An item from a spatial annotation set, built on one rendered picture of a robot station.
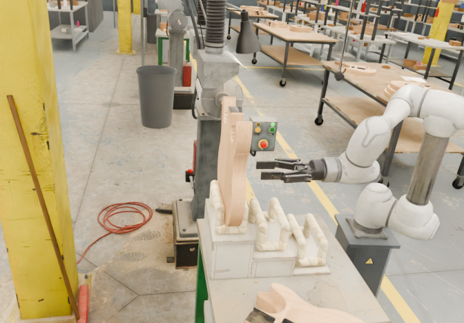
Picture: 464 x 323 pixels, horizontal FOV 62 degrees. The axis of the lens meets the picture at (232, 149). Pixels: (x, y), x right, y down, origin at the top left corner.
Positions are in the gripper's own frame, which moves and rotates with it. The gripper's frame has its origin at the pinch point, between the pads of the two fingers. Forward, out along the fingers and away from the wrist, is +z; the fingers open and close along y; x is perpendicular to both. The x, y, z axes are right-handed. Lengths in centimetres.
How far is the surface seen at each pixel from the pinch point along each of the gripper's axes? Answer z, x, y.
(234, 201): 13.9, -2.1, -16.5
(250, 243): 5.9, -21.8, -12.7
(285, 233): -7.2, -20.7, -9.2
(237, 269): 9.8, -32.9, -12.7
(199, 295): 19, -77, 19
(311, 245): -24.0, -36.5, 2.6
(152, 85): 49, -74, 353
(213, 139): 4, -38, 111
